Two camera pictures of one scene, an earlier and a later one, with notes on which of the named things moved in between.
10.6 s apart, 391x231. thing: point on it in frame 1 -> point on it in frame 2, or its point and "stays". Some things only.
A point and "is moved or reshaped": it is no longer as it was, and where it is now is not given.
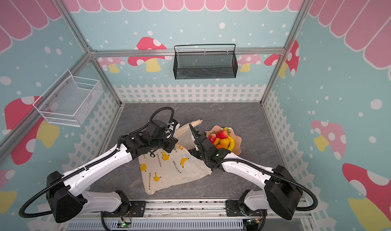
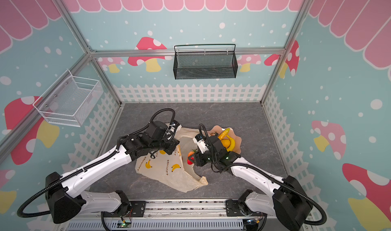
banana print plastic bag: (161, 169) is moved or reshaped
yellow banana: (231, 143) stays
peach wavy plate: (236, 149) stays
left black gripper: (172, 142) stays
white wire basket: (68, 100) stays
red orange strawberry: (212, 137) is moved or reshaped
